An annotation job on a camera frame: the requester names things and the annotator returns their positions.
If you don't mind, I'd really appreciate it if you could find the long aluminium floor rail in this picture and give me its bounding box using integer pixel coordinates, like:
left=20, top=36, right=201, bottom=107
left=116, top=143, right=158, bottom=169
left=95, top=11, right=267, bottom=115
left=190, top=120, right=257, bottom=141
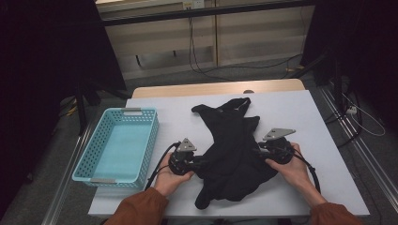
left=318, top=83, right=398, bottom=204
left=41, top=123, right=95, bottom=225

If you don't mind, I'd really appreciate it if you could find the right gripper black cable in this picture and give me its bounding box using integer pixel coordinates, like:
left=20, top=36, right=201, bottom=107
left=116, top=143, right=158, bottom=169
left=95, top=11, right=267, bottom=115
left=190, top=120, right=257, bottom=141
left=290, top=149, right=322, bottom=195

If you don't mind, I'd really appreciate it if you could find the beige cabinet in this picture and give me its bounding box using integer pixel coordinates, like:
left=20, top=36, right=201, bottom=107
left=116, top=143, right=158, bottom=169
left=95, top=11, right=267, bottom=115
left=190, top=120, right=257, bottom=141
left=95, top=0, right=315, bottom=81

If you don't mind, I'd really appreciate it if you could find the large black curtain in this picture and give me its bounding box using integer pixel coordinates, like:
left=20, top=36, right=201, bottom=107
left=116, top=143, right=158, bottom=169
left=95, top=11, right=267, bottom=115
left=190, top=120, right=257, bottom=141
left=0, top=0, right=128, bottom=214

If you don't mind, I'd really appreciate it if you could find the black curtain behind stand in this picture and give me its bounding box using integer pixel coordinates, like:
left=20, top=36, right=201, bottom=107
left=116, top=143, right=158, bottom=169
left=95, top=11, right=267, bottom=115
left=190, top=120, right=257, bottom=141
left=301, top=0, right=398, bottom=129

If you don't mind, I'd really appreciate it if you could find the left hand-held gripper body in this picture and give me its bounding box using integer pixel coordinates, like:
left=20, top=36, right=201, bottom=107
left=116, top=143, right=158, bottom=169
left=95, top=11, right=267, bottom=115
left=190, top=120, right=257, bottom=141
left=168, top=138, right=203, bottom=176

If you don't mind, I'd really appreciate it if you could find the black floor cable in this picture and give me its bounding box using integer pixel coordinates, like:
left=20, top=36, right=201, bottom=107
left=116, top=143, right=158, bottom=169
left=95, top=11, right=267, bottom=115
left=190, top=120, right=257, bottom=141
left=323, top=90, right=364, bottom=148

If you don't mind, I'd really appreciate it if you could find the black hanging cable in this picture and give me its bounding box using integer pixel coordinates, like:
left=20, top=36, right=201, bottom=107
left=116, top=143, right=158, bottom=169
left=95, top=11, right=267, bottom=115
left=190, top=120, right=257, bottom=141
left=187, top=17, right=303, bottom=83

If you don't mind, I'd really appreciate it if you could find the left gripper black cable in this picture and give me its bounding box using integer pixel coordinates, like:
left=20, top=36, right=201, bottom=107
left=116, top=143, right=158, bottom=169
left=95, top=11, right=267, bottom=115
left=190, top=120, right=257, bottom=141
left=144, top=141, right=182, bottom=191

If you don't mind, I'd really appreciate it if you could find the black horizontal bar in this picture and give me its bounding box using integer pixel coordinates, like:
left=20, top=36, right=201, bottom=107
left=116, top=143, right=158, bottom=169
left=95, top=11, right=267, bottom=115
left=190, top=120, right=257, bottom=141
left=101, top=0, right=315, bottom=27

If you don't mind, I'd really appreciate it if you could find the black stand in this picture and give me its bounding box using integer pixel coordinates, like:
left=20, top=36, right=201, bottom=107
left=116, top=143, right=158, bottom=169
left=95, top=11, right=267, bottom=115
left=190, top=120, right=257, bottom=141
left=74, top=78, right=132, bottom=137
left=287, top=51, right=345, bottom=107

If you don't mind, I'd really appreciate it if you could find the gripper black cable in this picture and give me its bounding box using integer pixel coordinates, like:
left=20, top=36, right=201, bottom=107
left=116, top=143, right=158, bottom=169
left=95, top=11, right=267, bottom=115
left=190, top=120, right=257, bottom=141
left=290, top=149, right=322, bottom=195
left=144, top=141, right=182, bottom=191

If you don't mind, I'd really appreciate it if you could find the light blue plastic basket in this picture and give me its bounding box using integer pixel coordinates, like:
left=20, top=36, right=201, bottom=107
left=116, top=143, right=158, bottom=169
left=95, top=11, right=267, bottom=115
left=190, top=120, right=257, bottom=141
left=71, top=107, right=160, bottom=189

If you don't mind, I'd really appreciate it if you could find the white floor cable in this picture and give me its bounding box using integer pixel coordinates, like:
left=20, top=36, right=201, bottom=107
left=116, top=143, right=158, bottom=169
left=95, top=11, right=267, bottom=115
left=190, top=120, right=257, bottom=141
left=342, top=93, right=387, bottom=138

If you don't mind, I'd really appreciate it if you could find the person's left hand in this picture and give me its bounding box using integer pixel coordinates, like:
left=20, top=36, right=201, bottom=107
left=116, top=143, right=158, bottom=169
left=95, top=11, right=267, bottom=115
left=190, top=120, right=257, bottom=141
left=153, top=153, right=195, bottom=198

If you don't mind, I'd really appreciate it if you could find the black shirt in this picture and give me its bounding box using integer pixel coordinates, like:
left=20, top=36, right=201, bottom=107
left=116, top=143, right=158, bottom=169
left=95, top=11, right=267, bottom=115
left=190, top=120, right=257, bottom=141
left=191, top=97, right=280, bottom=210

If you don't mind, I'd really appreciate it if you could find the white wall socket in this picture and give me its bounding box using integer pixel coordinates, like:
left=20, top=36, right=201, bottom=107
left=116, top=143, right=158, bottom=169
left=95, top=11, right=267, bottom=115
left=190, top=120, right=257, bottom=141
left=182, top=0, right=205, bottom=9

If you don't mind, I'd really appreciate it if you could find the person's right hand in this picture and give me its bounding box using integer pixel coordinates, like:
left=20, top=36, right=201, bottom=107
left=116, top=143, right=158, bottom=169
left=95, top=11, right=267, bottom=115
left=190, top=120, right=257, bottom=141
left=266, top=142, right=314, bottom=194

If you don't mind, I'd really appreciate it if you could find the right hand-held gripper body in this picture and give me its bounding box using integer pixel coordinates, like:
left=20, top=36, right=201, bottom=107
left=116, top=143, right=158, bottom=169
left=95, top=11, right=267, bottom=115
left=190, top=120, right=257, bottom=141
left=258, top=127, right=297, bottom=165

